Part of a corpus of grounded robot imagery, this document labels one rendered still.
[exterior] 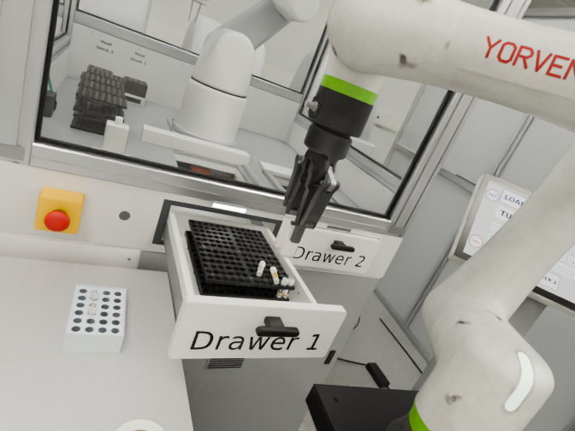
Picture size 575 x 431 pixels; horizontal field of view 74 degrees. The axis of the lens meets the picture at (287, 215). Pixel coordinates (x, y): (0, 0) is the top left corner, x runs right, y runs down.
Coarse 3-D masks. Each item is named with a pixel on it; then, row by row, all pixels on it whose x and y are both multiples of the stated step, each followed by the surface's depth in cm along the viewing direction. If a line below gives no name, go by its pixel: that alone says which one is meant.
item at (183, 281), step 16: (176, 224) 81; (224, 224) 91; (240, 224) 93; (176, 240) 75; (272, 240) 92; (176, 256) 72; (176, 272) 69; (192, 272) 77; (288, 272) 82; (176, 288) 67; (192, 288) 63; (304, 288) 76; (176, 304) 65
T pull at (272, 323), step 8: (264, 320) 61; (272, 320) 60; (280, 320) 61; (256, 328) 58; (264, 328) 58; (272, 328) 58; (280, 328) 59; (288, 328) 60; (296, 328) 60; (264, 336) 58; (272, 336) 58; (280, 336) 59; (288, 336) 60; (296, 336) 60
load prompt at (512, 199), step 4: (504, 192) 119; (508, 192) 119; (512, 192) 119; (504, 196) 119; (508, 196) 119; (512, 196) 119; (516, 196) 119; (520, 196) 119; (500, 200) 118; (504, 200) 118; (508, 200) 118; (512, 200) 118; (516, 200) 118; (520, 200) 118; (524, 200) 118; (508, 204) 118; (512, 204) 118; (516, 204) 117; (520, 204) 117; (516, 208) 117
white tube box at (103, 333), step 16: (80, 288) 68; (96, 288) 69; (112, 288) 70; (80, 304) 65; (96, 304) 66; (112, 304) 67; (80, 320) 62; (96, 320) 63; (112, 320) 64; (64, 336) 58; (80, 336) 59; (96, 336) 60; (112, 336) 61; (112, 352) 62
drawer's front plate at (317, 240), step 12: (300, 240) 98; (312, 240) 99; (324, 240) 101; (348, 240) 104; (360, 240) 105; (372, 240) 107; (300, 252) 100; (324, 252) 103; (336, 252) 104; (348, 252) 106; (360, 252) 107; (372, 252) 109; (300, 264) 102; (312, 264) 103; (324, 264) 105; (336, 264) 106; (348, 264) 108; (360, 264) 110
